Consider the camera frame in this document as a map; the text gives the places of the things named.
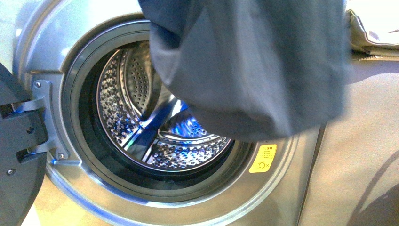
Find dark blue-grey garment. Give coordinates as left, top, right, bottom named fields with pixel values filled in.
left=139, top=0, right=349, bottom=141

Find grey front-load washing machine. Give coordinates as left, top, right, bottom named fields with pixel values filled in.
left=0, top=0, right=325, bottom=226

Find orange warning sticker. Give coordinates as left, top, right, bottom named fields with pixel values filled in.
left=249, top=144, right=278, bottom=173

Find brown cabinet panel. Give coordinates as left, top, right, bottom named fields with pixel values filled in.
left=299, top=57, right=399, bottom=226

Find black washer door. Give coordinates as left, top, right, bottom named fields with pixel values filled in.
left=0, top=65, right=48, bottom=226

